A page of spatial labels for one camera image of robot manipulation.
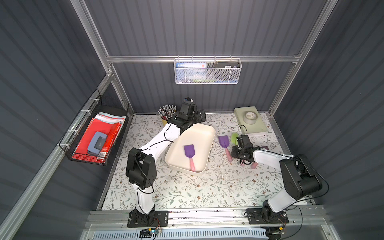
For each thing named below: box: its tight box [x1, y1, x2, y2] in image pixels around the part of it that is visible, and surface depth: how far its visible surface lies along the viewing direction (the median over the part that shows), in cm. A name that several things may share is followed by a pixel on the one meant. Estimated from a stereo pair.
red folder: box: [75, 112, 126, 154], surface depth 77 cm
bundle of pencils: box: [157, 104, 177, 121], surface depth 99 cm
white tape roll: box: [243, 111, 258, 125], surface depth 113 cm
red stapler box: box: [97, 122, 122, 159], surface depth 70 cm
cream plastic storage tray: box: [165, 123, 216, 175], surface depth 100 cm
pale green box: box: [234, 106, 269, 134], surface depth 112 cm
